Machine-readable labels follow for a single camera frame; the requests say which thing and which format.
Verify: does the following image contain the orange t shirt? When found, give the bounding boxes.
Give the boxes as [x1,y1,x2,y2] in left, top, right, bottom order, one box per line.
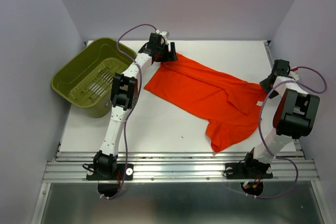
[144,54,266,153]

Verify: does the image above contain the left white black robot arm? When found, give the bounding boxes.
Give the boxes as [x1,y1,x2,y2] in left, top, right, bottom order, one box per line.
[91,29,177,179]

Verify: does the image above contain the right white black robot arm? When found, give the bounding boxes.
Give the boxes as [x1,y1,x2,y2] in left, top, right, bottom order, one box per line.
[241,59,320,177]

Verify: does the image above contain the olive green plastic basket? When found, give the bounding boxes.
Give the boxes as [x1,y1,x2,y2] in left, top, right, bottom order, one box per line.
[51,37,137,118]

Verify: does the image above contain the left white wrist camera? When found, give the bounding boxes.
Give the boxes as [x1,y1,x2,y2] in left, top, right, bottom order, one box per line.
[155,29,170,45]

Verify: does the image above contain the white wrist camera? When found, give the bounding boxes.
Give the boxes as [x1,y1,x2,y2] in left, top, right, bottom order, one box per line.
[155,29,170,45]
[288,68,301,82]

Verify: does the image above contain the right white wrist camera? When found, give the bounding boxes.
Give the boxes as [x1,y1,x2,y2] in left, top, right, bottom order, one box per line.
[288,68,301,82]

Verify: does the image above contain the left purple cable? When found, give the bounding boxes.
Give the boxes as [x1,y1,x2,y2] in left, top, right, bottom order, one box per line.
[99,24,161,200]

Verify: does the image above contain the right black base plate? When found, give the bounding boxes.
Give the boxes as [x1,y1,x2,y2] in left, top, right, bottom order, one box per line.
[224,162,274,179]

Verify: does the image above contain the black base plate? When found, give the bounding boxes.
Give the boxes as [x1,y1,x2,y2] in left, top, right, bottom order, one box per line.
[82,163,134,181]
[224,162,274,179]

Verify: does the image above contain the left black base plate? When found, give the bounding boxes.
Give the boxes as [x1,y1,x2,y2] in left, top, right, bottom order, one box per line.
[82,163,134,181]

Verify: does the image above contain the aluminium mounting rail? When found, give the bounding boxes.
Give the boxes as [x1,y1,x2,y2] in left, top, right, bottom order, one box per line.
[43,151,320,183]

